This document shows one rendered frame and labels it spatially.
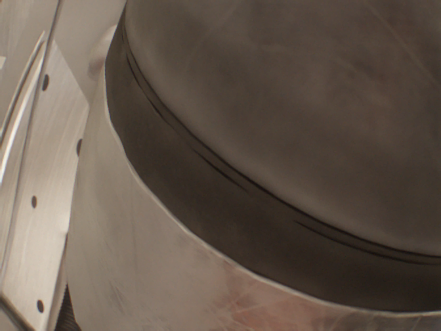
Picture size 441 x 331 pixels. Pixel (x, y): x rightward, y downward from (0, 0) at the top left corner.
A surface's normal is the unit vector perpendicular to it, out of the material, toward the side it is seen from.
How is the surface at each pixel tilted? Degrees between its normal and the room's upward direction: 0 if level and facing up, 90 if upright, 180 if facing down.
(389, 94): 99
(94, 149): 75
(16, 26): 90
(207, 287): 92
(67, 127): 90
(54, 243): 90
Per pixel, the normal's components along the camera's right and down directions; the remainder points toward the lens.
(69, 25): 0.88, 0.08
